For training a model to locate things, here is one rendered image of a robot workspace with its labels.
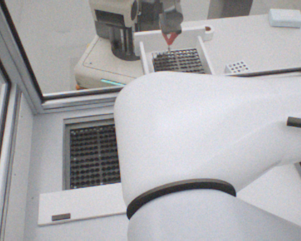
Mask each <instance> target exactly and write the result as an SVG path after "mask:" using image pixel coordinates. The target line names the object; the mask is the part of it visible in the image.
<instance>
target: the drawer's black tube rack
mask: <svg viewBox="0 0 301 241"><path fill-rule="evenodd" d="M71 179H72V180H71ZM115 183H121V177H120V168H119V155H118V150H117V137H116V132H115V129H107V130H98V126H97V131H92V132H81V133H75V132H74V133H73V134H70V190H73V189H77V188H87V187H91V186H101V185H111V184H115ZM71 184H72V186H71Z"/></svg>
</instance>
